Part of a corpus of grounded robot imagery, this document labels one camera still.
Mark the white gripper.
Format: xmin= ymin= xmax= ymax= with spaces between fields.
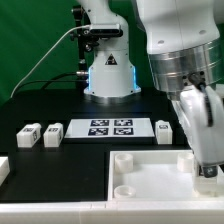
xmin=173 ymin=86 xmax=224 ymax=178

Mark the white square tabletop part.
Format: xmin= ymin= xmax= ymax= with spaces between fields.
xmin=108 ymin=150 xmax=224 ymax=201

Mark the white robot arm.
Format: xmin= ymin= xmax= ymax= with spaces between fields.
xmin=77 ymin=0 xmax=224 ymax=178

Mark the white marker sheet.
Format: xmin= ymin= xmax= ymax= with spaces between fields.
xmin=65 ymin=118 xmax=154 ymax=139

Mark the white left fence block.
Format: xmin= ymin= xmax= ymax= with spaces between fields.
xmin=0 ymin=157 xmax=10 ymax=186

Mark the white front fence rail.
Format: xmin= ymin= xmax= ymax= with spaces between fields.
xmin=0 ymin=200 xmax=224 ymax=224

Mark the black camera stand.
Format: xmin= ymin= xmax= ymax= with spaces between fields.
xmin=70 ymin=5 xmax=98 ymax=92

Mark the black cable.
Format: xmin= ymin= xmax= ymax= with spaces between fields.
xmin=13 ymin=72 xmax=90 ymax=96

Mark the white cable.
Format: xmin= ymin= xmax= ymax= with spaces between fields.
xmin=10 ymin=23 xmax=92 ymax=98

